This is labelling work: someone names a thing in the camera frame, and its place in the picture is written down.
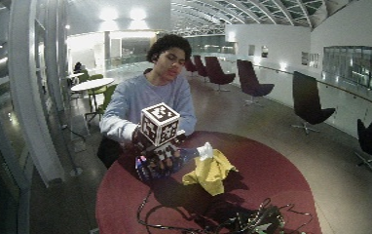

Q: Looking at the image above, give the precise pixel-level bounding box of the yellow cloth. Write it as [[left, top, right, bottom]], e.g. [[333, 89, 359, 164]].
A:
[[181, 148, 238, 197]]

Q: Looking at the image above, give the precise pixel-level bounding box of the white marker cube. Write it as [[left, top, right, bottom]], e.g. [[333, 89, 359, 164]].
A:
[[139, 101, 183, 147]]

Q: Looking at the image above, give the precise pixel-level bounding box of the white round table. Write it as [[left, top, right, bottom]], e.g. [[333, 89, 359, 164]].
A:
[[70, 77, 116, 93]]

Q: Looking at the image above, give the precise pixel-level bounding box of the dark red swivel chair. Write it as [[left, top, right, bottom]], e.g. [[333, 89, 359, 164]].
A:
[[192, 54, 209, 78], [202, 56, 237, 94], [184, 58, 199, 77], [236, 58, 276, 107]]

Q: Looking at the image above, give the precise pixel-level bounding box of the white slanted pillar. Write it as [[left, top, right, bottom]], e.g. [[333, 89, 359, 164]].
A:
[[6, 0, 67, 189]]

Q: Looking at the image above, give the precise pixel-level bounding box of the black cable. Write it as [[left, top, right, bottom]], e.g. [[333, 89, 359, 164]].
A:
[[135, 188, 208, 234]]

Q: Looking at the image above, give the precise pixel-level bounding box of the bundle of cables and electronics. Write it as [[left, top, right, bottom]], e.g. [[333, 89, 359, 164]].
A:
[[213, 197, 314, 234]]

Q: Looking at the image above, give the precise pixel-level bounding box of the glass window wall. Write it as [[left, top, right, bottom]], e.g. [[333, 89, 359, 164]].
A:
[[321, 45, 372, 98]]

